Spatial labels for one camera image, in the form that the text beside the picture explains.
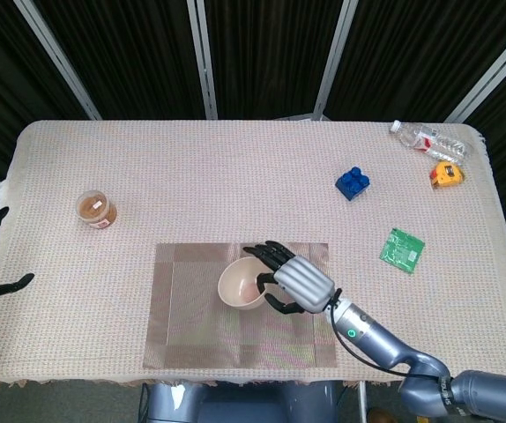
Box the green foil packet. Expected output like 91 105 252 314
378 226 427 274

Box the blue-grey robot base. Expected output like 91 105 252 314
140 381 340 423

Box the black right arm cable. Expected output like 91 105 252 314
327 299 440 381

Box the clear plastic water bottle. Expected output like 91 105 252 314
389 119 470 165

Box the grey metal table leg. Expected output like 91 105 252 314
357 382 368 423

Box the brown round object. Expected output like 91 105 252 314
367 407 395 423

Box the light pink bowl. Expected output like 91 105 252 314
217 256 272 310

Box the blue building block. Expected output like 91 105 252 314
334 166 371 202

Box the light brown woven placemat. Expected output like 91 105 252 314
140 241 339 370

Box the pink woven tablecloth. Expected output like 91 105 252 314
0 119 506 393

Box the clear jar of rubber bands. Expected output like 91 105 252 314
75 189 118 230

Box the grey metal screen post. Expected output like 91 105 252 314
185 0 220 120
13 0 103 121
313 0 361 120
444 17 506 123

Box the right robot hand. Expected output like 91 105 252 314
242 240 342 316

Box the yellow tape measure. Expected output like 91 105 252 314
428 160 467 190

